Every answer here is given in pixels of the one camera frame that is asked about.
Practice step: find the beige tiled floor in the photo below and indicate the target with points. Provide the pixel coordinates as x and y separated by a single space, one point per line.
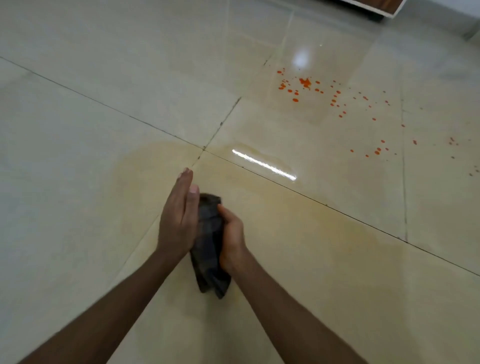
112 75

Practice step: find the dark plaid cleaning cloth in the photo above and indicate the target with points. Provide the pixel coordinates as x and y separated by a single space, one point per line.
210 243

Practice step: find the person's left hand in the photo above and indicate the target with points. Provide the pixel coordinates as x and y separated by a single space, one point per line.
178 221

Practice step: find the person's right forearm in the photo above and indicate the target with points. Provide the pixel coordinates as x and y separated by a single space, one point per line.
296 318

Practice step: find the brown wooden cabinet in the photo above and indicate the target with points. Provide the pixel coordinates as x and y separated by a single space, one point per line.
382 4

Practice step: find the person's right hand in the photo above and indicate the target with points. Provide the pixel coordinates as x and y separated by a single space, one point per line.
232 240

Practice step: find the person's left forearm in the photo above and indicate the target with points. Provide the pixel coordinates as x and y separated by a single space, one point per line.
105 311

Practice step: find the orange liquid spill drops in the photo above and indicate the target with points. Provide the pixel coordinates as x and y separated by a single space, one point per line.
304 81

